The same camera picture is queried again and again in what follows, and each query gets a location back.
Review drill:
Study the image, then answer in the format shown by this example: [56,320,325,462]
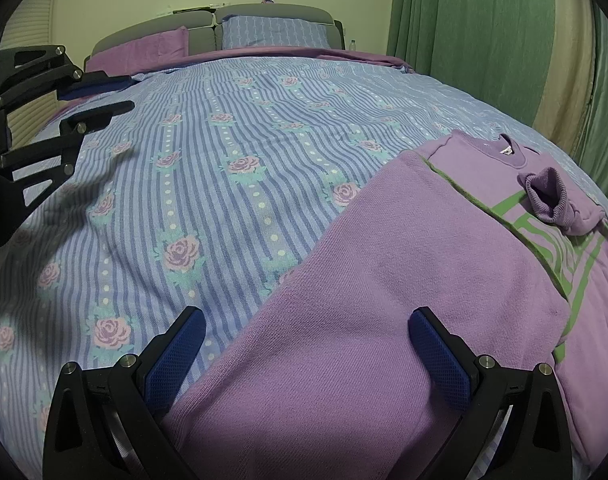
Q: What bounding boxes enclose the green curtain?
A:
[386,0,608,181]

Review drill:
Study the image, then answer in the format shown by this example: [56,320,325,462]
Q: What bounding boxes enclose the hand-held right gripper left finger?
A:
[42,305,208,480]

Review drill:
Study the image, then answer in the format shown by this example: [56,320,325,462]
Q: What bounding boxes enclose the blue striped floral bedspread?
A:
[0,52,605,480]

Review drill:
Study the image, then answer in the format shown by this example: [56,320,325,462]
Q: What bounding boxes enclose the purple pillow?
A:
[85,27,191,75]

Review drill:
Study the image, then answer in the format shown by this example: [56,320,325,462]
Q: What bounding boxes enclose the purple sweatshirt with green print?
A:
[161,130,608,480]

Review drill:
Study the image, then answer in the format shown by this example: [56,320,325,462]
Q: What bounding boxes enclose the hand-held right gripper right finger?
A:
[408,306,572,480]

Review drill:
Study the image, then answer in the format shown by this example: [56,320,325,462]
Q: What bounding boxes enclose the grey upholstered headboard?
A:
[91,3,345,58]

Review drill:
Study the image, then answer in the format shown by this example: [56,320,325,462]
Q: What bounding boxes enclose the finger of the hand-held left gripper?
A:
[0,101,135,250]
[0,46,137,111]

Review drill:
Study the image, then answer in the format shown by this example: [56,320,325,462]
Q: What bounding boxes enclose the white louvered wardrobe doors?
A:
[0,0,67,161]

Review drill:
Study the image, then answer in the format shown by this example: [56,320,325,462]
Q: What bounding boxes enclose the blue striped pillow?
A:
[221,14,332,52]

